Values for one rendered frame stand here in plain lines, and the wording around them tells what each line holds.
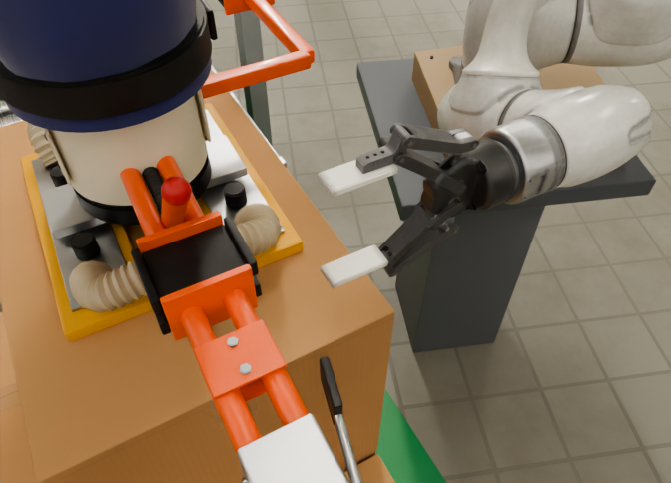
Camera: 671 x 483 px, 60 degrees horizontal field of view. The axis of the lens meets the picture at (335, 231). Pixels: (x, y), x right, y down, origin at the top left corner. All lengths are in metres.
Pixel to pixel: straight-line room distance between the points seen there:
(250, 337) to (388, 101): 0.91
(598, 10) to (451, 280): 0.72
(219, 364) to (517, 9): 0.57
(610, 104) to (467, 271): 0.85
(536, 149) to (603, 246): 1.56
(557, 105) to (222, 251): 0.40
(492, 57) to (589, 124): 0.18
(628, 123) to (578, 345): 1.24
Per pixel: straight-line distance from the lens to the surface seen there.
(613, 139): 0.71
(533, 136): 0.66
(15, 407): 1.20
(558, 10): 1.13
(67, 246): 0.78
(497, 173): 0.63
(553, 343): 1.88
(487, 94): 0.79
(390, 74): 1.42
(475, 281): 1.54
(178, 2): 0.60
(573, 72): 1.36
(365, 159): 0.53
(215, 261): 0.54
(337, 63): 2.91
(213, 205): 0.77
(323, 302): 0.69
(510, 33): 0.82
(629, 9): 1.12
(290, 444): 0.45
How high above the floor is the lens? 1.50
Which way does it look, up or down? 47 degrees down
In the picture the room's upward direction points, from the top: straight up
